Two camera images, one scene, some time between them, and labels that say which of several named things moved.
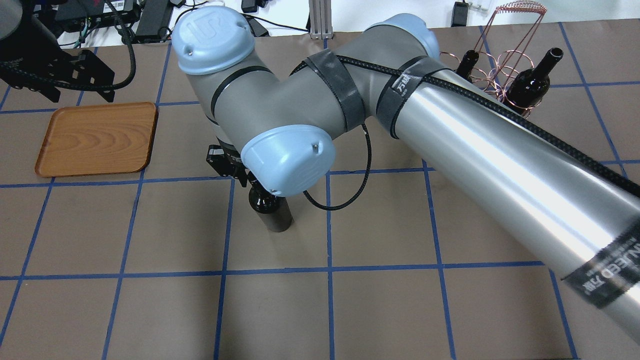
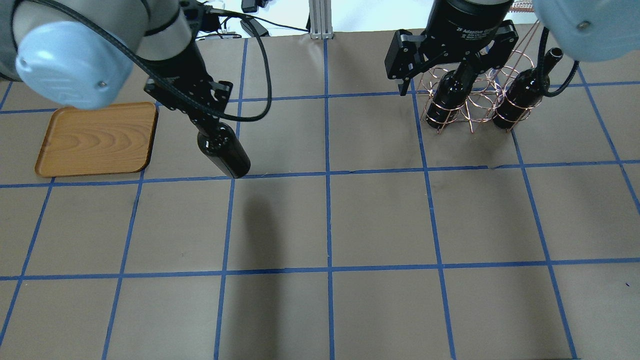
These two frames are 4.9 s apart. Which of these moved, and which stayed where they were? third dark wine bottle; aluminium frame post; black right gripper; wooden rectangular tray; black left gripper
Moved: black left gripper; black right gripper
Stayed: wooden rectangular tray; aluminium frame post; third dark wine bottle
